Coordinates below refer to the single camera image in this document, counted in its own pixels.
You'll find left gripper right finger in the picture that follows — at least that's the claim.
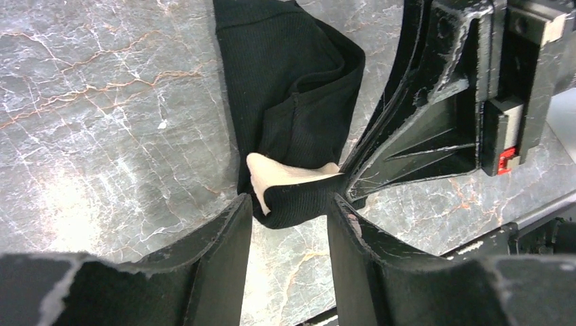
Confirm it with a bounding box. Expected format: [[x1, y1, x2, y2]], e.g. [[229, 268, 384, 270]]
[[327, 195, 435, 325]]

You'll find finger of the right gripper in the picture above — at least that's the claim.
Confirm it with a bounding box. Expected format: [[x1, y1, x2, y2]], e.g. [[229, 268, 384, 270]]
[[342, 1, 431, 173]]

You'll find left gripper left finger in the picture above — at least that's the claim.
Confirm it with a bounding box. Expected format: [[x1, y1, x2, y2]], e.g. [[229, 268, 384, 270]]
[[136, 194, 253, 325]]

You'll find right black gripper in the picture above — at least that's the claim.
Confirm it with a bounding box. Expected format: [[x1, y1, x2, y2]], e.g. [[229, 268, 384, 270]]
[[344, 1, 575, 202]]

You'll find black underwear beige waistband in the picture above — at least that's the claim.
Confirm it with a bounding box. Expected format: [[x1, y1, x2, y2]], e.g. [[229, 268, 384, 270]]
[[213, 1, 365, 229]]

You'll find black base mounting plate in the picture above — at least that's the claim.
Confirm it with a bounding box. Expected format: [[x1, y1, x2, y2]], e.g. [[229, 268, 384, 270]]
[[294, 189, 576, 326]]

